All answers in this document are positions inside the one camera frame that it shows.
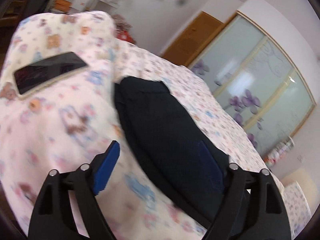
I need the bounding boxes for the black pants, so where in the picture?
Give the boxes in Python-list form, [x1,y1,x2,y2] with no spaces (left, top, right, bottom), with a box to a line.
[114,76,229,227]

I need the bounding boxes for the cartoon print pillow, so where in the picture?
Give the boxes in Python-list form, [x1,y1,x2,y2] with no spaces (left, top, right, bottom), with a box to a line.
[283,181,311,239]

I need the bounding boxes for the cream headboard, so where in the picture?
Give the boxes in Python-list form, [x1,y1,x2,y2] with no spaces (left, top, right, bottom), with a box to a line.
[280,167,317,193]

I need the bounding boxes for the clear tube of plush toys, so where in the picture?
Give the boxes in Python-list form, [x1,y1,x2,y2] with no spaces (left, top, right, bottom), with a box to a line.
[263,137,295,168]

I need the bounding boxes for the cartoon print fleece blanket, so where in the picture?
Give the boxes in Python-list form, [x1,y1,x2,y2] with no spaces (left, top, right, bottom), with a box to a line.
[1,11,265,239]

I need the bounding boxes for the frosted glass sliding wardrobe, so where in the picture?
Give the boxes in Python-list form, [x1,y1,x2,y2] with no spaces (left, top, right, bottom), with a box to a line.
[190,14,316,155]

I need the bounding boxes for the black smartphone beige case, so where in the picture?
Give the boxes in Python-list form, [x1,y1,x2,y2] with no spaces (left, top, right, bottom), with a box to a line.
[14,51,88,96]

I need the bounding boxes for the brown wooden door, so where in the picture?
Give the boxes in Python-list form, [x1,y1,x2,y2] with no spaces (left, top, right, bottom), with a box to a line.
[161,11,223,67]

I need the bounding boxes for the pink basket of items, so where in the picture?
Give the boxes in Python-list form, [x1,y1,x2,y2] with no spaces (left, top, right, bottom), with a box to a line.
[112,14,136,44]

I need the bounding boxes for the white wall socket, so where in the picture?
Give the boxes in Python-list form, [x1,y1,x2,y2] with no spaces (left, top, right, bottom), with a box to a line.
[297,155,305,163]

